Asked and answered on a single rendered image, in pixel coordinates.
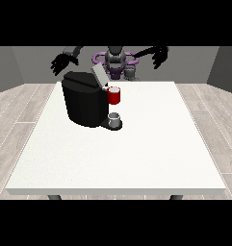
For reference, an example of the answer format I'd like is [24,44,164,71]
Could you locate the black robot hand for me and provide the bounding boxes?
[50,53,80,77]
[151,46,170,71]

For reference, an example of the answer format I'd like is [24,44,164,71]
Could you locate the small grey coffee pod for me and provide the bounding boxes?
[123,65,137,81]

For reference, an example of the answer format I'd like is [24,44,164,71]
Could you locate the pale grey machine lid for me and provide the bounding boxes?
[90,62,110,88]

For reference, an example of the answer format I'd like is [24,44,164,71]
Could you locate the black coffee machine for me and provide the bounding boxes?
[61,70,124,132]

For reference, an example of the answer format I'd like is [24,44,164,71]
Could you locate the red pod holder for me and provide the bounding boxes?
[106,86,122,106]

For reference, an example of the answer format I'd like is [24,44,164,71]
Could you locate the grey robot trunk purple rings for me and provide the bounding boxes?
[91,46,142,82]

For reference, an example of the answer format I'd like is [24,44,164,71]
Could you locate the small grey cup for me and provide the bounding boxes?
[107,111,122,129]

